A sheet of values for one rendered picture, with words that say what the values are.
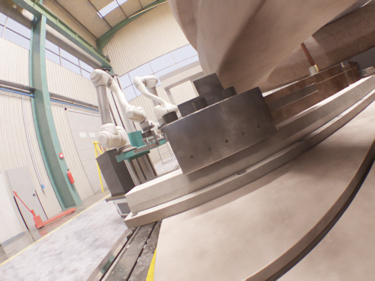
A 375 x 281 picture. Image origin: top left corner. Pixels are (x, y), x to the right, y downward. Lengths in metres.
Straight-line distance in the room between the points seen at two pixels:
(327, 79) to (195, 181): 1.72
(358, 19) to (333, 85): 3.22
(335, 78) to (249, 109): 1.52
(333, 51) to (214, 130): 4.25
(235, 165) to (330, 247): 0.56
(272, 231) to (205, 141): 0.42
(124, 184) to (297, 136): 1.70
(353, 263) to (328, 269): 0.04
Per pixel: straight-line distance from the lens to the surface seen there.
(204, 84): 0.82
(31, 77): 9.88
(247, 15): 0.57
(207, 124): 0.66
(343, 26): 4.94
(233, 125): 0.67
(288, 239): 0.39
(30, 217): 6.95
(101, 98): 1.59
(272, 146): 0.83
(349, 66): 3.74
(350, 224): 0.40
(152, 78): 2.16
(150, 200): 0.81
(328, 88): 2.00
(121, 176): 1.93
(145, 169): 2.02
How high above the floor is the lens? 0.58
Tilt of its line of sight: level
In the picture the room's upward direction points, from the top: 24 degrees counter-clockwise
